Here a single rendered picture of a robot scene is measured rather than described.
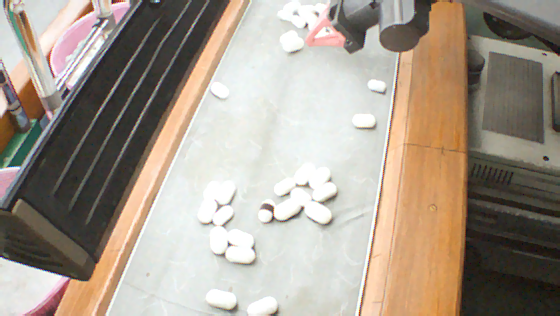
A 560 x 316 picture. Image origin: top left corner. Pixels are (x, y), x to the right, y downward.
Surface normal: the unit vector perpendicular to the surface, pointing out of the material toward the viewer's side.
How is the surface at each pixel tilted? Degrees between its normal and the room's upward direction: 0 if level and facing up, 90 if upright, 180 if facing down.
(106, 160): 58
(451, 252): 0
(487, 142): 0
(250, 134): 0
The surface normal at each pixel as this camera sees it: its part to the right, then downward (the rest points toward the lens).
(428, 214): -0.04, -0.66
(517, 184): -0.32, 0.72
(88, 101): 0.80, -0.23
